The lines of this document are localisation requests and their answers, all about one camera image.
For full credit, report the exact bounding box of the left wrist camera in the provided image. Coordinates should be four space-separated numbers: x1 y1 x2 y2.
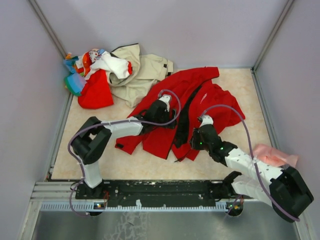
158 94 172 112

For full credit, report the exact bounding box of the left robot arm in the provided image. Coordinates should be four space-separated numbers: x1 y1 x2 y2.
67 94 178 199

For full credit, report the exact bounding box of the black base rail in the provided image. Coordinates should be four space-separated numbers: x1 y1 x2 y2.
75 180 238 208

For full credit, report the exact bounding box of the red zip jacket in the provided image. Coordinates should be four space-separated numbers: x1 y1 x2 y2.
115 67 246 161

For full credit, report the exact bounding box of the colourful striped cloth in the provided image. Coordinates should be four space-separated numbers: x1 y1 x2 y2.
63 53 87 97

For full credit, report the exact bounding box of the red cloth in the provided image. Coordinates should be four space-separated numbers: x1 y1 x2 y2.
77 69 114 110

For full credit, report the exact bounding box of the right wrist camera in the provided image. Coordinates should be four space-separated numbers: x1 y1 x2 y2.
199 115 214 128

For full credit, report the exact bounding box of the white printed shirt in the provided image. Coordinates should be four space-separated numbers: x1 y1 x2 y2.
73 48 133 80

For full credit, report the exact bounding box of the beige jacket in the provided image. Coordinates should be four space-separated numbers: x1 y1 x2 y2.
109 43 174 108

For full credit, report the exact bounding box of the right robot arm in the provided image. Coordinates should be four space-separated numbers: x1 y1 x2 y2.
190 124 314 223

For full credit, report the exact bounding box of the aluminium frame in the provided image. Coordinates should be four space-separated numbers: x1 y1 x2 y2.
30 0 320 240

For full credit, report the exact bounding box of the pink cloth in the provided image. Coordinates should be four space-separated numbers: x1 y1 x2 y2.
253 143 299 167

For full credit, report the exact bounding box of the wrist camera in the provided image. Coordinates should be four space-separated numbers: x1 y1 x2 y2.
199 115 214 128
158 94 172 112

